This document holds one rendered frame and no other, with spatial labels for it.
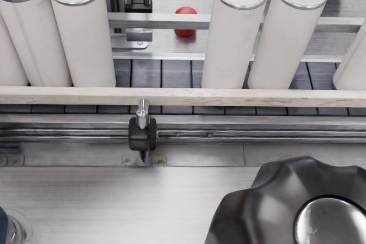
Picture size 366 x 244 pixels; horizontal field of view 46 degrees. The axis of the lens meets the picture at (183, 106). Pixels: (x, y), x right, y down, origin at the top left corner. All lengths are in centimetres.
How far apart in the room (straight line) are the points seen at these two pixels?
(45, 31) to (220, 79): 19
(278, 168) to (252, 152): 40
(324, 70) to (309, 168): 44
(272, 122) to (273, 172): 37
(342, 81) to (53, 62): 34
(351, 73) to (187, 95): 20
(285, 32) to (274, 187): 31
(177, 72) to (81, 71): 13
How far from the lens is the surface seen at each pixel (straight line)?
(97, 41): 45
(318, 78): 59
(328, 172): 17
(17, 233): 47
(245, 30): 44
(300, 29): 45
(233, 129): 54
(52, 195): 49
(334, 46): 71
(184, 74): 56
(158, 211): 47
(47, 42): 47
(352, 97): 54
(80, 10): 42
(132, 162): 54
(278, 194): 16
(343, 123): 56
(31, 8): 44
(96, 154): 55
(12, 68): 52
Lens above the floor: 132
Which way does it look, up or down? 56 degrees down
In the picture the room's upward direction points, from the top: 6 degrees clockwise
